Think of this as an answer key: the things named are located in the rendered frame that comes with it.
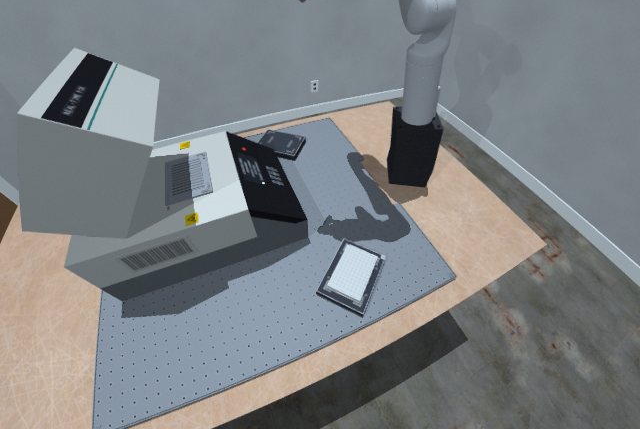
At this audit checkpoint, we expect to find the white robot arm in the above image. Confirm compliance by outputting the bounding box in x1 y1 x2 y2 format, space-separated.
399 0 456 125

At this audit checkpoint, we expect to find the white lab instrument with lid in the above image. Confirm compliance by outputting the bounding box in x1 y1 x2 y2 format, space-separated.
17 48 308 301

